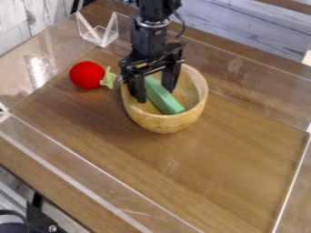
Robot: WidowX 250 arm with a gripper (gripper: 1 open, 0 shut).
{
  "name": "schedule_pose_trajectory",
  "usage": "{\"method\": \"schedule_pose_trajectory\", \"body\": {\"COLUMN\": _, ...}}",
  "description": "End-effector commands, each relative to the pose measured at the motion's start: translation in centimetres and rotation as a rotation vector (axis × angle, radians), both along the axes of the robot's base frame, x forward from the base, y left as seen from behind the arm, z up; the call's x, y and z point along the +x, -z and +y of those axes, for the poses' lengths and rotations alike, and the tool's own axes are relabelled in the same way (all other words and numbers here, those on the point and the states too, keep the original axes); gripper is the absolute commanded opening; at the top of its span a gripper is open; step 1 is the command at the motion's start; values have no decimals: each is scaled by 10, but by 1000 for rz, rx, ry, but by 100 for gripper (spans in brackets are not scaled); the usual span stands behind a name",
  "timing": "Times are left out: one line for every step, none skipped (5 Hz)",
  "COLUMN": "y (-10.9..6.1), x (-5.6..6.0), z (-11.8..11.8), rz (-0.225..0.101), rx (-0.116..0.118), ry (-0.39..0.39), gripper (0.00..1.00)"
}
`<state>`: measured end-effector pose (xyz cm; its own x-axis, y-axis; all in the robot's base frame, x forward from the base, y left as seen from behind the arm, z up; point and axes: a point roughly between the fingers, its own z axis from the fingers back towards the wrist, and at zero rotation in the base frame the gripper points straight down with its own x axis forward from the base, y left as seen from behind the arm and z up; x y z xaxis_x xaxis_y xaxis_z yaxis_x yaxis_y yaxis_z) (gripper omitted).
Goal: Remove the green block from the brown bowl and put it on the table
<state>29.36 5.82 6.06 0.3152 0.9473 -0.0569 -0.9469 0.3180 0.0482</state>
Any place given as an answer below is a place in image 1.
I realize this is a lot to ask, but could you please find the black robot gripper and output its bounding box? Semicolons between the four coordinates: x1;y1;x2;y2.
118;17;184;104

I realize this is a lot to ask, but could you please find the green rectangular block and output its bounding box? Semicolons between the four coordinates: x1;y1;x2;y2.
145;76;184;115

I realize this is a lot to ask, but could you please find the brown wooden bowl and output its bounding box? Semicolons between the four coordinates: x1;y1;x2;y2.
121;64;209;134

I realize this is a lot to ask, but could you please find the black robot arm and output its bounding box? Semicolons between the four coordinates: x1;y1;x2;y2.
118;0;184;103

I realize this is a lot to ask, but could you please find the red toy tomato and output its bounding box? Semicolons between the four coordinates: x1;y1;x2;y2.
69;61;116;89

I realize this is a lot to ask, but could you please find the black table clamp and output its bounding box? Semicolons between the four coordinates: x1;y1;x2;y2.
0;192;69;233

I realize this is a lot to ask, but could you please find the clear acrylic corner bracket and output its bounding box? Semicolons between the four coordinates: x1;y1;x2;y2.
74;12;118;47

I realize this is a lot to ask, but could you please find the clear acrylic tray wall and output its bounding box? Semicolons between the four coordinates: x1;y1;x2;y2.
0;19;311;233

